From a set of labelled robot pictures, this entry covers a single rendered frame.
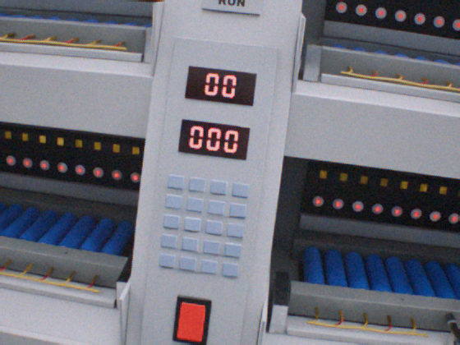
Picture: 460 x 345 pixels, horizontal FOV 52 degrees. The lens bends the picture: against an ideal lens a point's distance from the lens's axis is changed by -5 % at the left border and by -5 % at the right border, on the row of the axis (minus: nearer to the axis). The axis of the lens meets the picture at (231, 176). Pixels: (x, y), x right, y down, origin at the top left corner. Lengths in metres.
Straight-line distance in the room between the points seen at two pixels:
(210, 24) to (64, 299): 0.25
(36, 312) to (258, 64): 0.26
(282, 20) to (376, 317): 0.25
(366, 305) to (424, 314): 0.05
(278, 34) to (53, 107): 0.17
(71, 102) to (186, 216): 0.12
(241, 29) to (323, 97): 0.07
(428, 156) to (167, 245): 0.19
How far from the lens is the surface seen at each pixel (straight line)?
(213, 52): 0.34
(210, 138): 0.33
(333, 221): 0.51
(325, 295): 0.42
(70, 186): 0.54
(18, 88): 0.39
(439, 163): 0.37
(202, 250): 0.34
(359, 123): 0.34
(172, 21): 0.35
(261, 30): 0.34
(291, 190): 0.54
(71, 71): 0.36
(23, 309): 0.43
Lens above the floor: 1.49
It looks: 3 degrees down
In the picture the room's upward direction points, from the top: 7 degrees clockwise
